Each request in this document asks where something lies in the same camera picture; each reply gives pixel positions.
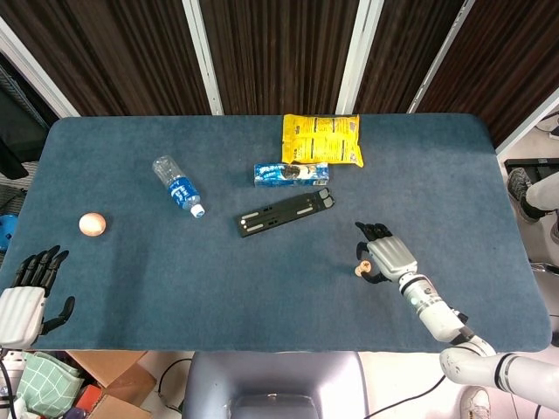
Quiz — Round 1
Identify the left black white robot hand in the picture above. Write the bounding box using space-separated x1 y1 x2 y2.
0 245 77 349

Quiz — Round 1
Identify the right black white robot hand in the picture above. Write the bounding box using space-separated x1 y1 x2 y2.
355 221 419 285

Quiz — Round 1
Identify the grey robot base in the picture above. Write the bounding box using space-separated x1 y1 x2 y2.
181 351 370 419

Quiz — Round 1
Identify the green checked cloth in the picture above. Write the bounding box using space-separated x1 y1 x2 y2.
19 352 85 416

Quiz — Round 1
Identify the blue plastic object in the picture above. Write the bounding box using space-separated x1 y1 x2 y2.
0 213 18 255

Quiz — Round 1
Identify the red box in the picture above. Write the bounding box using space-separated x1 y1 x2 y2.
74 384 104 412

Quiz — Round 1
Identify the brown cardboard box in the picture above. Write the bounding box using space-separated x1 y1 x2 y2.
65 350 157 419

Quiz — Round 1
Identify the black folding stand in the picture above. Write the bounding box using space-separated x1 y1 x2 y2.
238 187 336 239

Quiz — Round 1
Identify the round wooden ball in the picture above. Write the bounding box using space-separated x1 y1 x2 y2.
79 212 107 238

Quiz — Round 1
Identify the blue cookie box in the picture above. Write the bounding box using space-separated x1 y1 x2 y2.
253 162 330 189

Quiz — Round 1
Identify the yellow snack bag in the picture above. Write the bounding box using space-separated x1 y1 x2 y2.
280 113 364 168

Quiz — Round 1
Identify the grey sneaker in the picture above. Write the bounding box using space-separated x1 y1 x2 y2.
507 168 543 224

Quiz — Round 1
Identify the black chair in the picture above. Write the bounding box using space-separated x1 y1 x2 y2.
0 137 30 181

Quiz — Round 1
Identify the person's leg in light trousers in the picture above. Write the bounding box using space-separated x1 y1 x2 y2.
526 172 559 215

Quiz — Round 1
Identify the black flat stand base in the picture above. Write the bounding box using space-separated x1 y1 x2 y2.
504 157 559 183

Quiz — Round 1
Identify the white sneaker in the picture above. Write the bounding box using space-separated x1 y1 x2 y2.
460 386 492 419

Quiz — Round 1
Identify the blue felt table cloth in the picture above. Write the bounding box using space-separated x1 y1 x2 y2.
0 113 552 354

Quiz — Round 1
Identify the clear bottle with blue label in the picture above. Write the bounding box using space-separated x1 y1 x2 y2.
151 155 206 218

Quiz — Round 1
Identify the long black floor cable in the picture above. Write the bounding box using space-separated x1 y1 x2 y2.
369 374 446 419

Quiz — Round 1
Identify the thin black cable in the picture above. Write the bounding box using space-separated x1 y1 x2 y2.
156 357 193 412

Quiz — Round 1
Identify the white partition frame post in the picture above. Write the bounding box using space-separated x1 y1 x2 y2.
407 0 478 114
494 86 559 154
335 0 385 115
0 17 80 118
182 0 224 116

